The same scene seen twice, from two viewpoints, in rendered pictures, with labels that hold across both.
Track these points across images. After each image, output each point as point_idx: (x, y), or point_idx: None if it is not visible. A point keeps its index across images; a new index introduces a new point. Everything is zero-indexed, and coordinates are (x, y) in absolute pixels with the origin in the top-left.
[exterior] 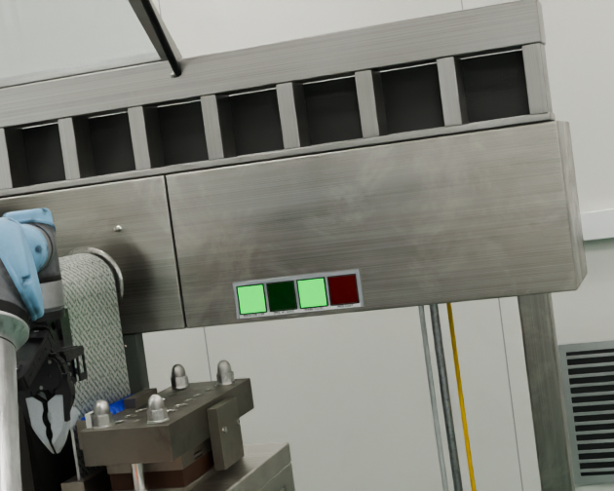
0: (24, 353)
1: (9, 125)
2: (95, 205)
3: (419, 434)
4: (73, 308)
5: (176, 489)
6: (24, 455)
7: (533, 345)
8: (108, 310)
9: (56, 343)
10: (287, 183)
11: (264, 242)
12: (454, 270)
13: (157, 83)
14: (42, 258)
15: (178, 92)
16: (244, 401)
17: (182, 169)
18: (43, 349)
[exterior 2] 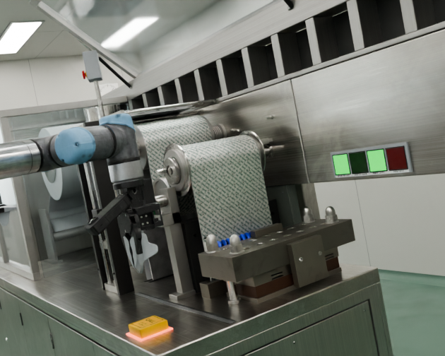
0: (106, 209)
1: (222, 56)
2: (260, 102)
3: None
4: (210, 172)
5: (253, 299)
6: (183, 263)
7: None
8: (250, 171)
9: (137, 202)
10: (357, 77)
11: (346, 122)
12: None
13: (282, 15)
14: (82, 150)
15: (293, 20)
16: (341, 236)
17: (299, 73)
18: (117, 207)
